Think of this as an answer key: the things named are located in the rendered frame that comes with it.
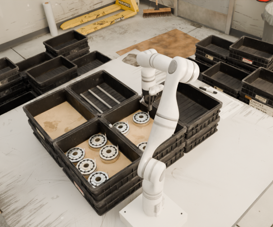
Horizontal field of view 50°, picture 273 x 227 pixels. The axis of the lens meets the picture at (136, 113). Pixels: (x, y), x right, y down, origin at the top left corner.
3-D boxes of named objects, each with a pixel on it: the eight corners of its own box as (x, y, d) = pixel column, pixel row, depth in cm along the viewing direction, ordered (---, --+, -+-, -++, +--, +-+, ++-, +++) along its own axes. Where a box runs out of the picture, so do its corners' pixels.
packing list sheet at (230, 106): (245, 104, 203) (245, 103, 202) (225, 120, 192) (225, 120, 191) (206, 84, 222) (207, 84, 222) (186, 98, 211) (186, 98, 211)
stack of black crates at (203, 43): (238, 73, 328) (243, 45, 305) (221, 84, 313) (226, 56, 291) (208, 60, 351) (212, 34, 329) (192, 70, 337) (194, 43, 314)
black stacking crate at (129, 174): (145, 172, 151) (144, 157, 143) (97, 206, 137) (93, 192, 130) (101, 131, 175) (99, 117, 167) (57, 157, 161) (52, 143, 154)
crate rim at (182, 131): (187, 130, 158) (188, 127, 156) (145, 160, 144) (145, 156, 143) (140, 97, 182) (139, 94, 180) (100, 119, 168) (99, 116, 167)
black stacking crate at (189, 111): (221, 118, 177) (223, 103, 170) (186, 143, 164) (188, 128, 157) (174, 89, 201) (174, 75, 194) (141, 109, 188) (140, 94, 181)
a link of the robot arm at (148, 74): (154, 71, 154) (139, 76, 151) (153, 45, 144) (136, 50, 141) (160, 78, 149) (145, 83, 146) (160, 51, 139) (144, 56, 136)
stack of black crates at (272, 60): (273, 87, 305) (286, 47, 275) (256, 102, 289) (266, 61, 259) (238, 72, 330) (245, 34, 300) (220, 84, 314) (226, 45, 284)
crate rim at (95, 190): (145, 160, 144) (145, 156, 143) (94, 195, 131) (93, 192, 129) (99, 119, 168) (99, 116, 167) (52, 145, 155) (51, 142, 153)
